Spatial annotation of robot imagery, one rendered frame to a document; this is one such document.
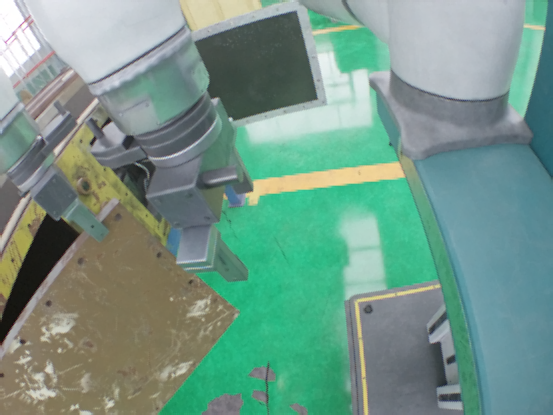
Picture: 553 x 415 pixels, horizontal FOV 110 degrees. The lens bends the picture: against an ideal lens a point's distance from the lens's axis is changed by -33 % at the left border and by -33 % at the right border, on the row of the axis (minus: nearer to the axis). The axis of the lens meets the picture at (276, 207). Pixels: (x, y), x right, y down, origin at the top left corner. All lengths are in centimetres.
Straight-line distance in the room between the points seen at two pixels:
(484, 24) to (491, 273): 21
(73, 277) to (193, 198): 35
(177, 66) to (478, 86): 27
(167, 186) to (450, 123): 28
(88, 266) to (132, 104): 37
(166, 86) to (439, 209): 25
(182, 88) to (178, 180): 7
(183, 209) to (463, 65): 28
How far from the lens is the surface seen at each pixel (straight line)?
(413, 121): 33
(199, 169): 23
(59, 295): 55
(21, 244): 81
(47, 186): 40
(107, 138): 29
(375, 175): 201
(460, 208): 28
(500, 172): 33
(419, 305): 123
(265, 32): 132
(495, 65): 31
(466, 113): 32
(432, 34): 28
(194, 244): 25
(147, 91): 20
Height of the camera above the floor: 147
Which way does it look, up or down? 49 degrees down
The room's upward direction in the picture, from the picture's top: 24 degrees counter-clockwise
